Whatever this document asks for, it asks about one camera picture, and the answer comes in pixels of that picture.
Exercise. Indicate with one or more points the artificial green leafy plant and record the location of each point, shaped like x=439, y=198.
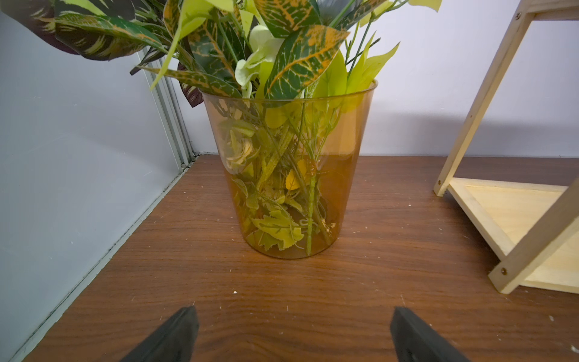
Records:
x=271, y=50

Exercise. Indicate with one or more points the light wooden two-tier shelf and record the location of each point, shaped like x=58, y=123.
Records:
x=532, y=228

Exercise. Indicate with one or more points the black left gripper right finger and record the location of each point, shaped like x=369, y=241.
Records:
x=415, y=340

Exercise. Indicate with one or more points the amber transparent plastic vase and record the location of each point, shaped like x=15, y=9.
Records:
x=290, y=165

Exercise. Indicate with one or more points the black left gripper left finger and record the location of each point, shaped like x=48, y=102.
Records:
x=172, y=341

